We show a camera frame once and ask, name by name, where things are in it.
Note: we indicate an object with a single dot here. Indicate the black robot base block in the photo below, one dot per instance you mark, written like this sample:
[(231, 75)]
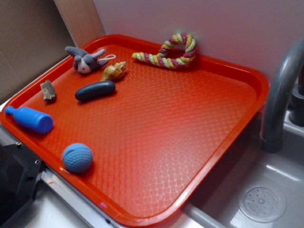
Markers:
[(20, 170)]

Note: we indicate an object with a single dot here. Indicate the wood chip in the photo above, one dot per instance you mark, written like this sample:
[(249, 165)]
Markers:
[(48, 91)]

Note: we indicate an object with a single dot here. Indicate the red plastic tray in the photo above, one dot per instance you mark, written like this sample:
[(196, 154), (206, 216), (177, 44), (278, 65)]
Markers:
[(154, 140)]

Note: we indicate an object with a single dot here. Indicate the tan seashell toy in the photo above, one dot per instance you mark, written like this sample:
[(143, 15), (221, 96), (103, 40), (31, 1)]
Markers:
[(114, 72)]

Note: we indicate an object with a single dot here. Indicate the dark grey oblong toy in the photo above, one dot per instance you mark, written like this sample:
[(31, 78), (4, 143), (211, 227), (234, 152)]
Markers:
[(94, 90)]

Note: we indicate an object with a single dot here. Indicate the grey plush animal toy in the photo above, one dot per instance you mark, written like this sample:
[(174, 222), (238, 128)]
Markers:
[(85, 62)]

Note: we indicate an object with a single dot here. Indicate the blue rubber ball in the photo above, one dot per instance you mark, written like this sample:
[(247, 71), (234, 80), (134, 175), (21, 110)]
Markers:
[(77, 158)]

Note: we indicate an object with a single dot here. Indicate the blue toy bottle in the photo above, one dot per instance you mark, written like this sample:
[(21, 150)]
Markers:
[(30, 118)]

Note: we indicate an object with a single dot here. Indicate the light wooden board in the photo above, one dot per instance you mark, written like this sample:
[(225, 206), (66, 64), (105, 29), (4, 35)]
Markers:
[(81, 19)]

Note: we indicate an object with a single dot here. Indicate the grey toy sink basin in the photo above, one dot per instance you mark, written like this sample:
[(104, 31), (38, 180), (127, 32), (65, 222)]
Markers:
[(250, 188)]

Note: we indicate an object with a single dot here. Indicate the grey toy faucet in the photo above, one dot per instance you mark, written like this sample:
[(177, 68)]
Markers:
[(287, 89)]

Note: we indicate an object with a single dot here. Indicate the brown cardboard panel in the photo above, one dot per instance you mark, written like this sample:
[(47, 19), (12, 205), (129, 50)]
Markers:
[(33, 36)]

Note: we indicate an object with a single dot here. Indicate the multicolour twisted rope toy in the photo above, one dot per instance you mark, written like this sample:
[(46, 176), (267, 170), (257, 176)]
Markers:
[(177, 51)]

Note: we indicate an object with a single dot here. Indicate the aluminium frame rail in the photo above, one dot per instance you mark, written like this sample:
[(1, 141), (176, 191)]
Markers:
[(93, 217)]

